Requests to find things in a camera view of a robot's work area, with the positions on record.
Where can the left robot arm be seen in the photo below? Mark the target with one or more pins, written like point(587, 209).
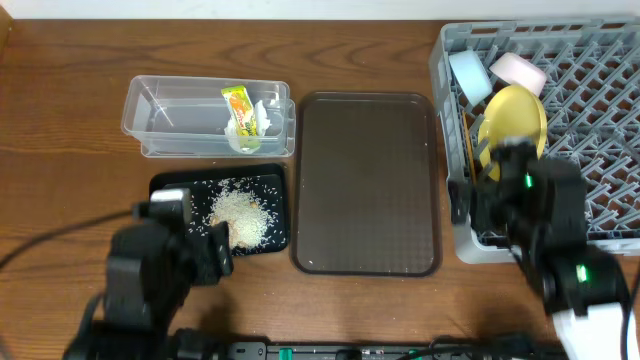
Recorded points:
point(125, 327)

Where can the yellow plate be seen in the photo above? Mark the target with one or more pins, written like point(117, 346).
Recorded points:
point(514, 112)

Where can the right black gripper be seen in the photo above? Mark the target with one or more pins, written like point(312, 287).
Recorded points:
point(486, 206)

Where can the black waste tray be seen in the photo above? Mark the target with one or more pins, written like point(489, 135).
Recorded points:
point(266, 181)

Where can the yellow green snack wrapper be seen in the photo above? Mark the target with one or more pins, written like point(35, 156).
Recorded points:
point(245, 129)

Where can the white rice bowl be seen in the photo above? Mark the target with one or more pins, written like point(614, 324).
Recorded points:
point(513, 69)

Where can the grey dishwasher rack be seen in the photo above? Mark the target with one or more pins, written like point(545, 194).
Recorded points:
point(591, 99)

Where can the brown plastic tray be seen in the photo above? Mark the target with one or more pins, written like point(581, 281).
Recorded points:
point(367, 202)

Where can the light blue bowl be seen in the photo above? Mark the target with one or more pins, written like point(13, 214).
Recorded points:
point(471, 76)

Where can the wooden chopstick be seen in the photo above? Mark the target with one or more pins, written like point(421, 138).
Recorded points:
point(469, 149)

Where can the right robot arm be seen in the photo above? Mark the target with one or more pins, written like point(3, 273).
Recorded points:
point(584, 291)

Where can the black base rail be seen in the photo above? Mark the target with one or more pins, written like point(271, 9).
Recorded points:
point(375, 351)

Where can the clear plastic bin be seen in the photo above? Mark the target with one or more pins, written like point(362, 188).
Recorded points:
point(185, 117)

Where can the spilled rice pile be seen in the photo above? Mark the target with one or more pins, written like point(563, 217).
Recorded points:
point(247, 218)

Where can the white napkin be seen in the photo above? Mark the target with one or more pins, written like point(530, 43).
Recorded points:
point(263, 124)

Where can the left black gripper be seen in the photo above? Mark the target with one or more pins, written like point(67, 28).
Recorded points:
point(201, 251)

